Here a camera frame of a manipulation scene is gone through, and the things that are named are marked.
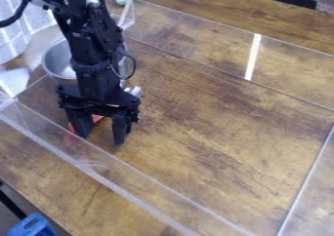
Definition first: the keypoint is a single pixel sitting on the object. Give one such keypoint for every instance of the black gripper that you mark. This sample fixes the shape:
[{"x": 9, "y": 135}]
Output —
[{"x": 97, "y": 95}]

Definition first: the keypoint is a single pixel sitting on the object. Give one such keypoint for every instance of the pink handled metal spoon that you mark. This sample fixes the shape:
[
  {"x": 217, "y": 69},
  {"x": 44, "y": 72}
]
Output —
[{"x": 134, "y": 90}]

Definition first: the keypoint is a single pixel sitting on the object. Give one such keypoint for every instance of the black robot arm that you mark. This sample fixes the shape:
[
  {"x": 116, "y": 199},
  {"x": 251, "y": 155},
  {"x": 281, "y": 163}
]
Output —
[{"x": 97, "y": 46}]

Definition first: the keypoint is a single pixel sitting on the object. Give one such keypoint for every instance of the stainless steel pot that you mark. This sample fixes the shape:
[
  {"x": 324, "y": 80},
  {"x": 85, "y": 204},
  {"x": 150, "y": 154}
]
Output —
[{"x": 57, "y": 63}]

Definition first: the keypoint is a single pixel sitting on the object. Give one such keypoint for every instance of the white checkered curtain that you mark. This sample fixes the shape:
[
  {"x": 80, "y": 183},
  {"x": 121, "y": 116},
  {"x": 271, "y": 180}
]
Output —
[{"x": 17, "y": 35}]

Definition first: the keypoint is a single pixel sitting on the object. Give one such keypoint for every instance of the blue plastic crate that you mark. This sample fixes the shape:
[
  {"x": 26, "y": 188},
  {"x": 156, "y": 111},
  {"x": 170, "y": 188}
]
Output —
[{"x": 34, "y": 225}]

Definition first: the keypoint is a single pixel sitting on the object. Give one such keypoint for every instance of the clear acrylic barrier wall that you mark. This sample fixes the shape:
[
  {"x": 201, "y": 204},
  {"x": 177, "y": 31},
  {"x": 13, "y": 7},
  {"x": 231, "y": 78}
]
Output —
[{"x": 172, "y": 207}]

